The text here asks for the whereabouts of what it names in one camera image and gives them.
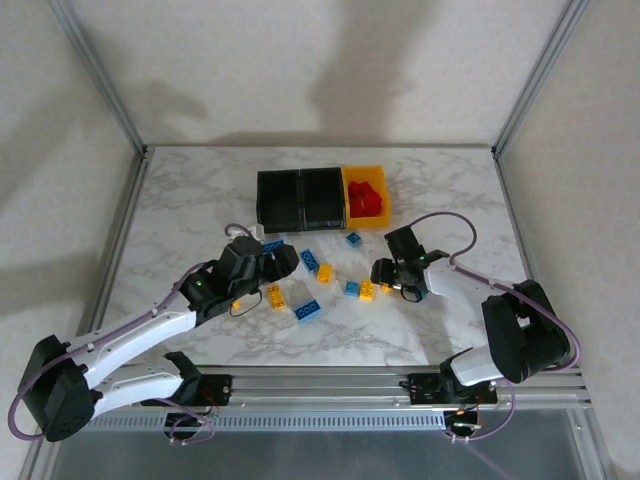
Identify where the yellow plastic bin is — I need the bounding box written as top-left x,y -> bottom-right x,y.
340,163 -> 393,230

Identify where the black plastic bin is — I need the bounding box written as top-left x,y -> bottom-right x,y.
256,169 -> 305,235
298,167 -> 348,232

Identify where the black controller board with LED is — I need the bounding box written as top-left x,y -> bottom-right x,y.
446,408 -> 485,434
164,412 -> 211,434

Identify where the grey transparent panel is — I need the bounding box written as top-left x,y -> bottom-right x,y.
29,427 -> 609,480

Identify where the thin black left gripper wire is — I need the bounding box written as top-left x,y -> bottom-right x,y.
228,288 -> 265,319

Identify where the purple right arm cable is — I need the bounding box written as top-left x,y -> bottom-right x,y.
384,212 -> 583,444

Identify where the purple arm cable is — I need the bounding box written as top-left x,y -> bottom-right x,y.
384,212 -> 583,444
8,222 -> 254,447

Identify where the aluminium table side rail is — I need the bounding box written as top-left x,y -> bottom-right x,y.
493,152 -> 560,365
79,147 -> 154,346

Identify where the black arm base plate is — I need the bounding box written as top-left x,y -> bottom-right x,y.
408,372 -> 500,405
141,373 -> 234,407

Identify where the wide aluminium mounting rail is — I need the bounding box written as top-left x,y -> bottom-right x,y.
47,367 -> 594,412

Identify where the grey slotted cable duct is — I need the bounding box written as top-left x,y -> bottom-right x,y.
87,410 -> 449,432

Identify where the aluminium frame post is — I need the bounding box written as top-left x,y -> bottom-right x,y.
491,0 -> 595,159
47,0 -> 150,157

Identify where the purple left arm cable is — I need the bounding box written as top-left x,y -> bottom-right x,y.
8,222 -> 254,447

